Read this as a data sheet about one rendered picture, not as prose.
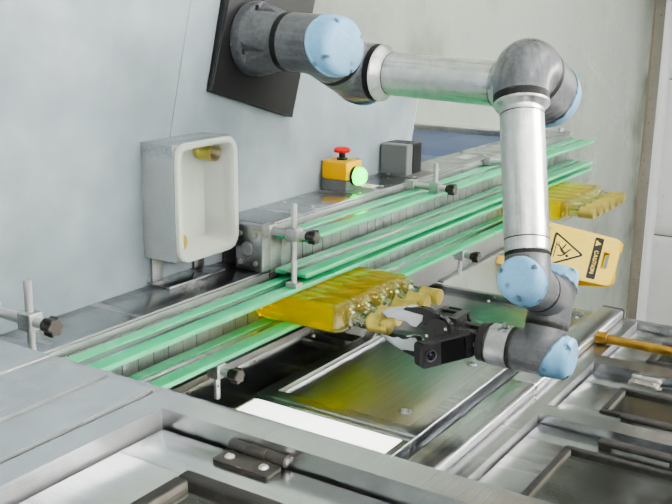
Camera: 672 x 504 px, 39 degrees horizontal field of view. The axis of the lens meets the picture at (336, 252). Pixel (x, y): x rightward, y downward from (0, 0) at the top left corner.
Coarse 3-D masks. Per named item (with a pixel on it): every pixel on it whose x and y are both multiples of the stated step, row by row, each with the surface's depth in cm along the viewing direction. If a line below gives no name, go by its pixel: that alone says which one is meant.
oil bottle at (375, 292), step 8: (328, 280) 198; (336, 280) 198; (344, 280) 198; (352, 280) 198; (344, 288) 194; (352, 288) 193; (360, 288) 193; (368, 288) 193; (376, 288) 193; (376, 296) 191; (376, 304) 191
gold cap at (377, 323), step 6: (372, 318) 179; (378, 318) 179; (384, 318) 178; (390, 318) 179; (366, 324) 180; (372, 324) 179; (378, 324) 178; (384, 324) 178; (390, 324) 179; (372, 330) 180; (378, 330) 179; (384, 330) 178; (390, 330) 179
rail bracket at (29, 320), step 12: (24, 288) 133; (24, 300) 133; (0, 312) 137; (12, 312) 136; (24, 312) 134; (36, 312) 134; (24, 324) 133; (36, 324) 133; (48, 324) 131; (60, 324) 132; (48, 336) 132; (36, 348) 136
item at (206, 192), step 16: (192, 144) 175; (208, 144) 179; (224, 144) 185; (176, 160) 172; (192, 160) 186; (208, 160) 189; (224, 160) 187; (176, 176) 173; (192, 176) 187; (208, 176) 190; (224, 176) 188; (176, 192) 174; (192, 192) 188; (208, 192) 190; (224, 192) 189; (176, 208) 175; (192, 208) 188; (208, 208) 191; (224, 208) 189; (176, 224) 175; (192, 224) 189; (208, 224) 192; (224, 224) 190; (176, 240) 176; (192, 240) 189; (208, 240) 190; (224, 240) 190; (192, 256) 180
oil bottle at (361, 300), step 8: (312, 288) 193; (320, 288) 193; (328, 288) 193; (336, 288) 193; (336, 296) 188; (344, 296) 188; (352, 296) 188; (360, 296) 188; (368, 296) 189; (360, 304) 186; (368, 304) 187
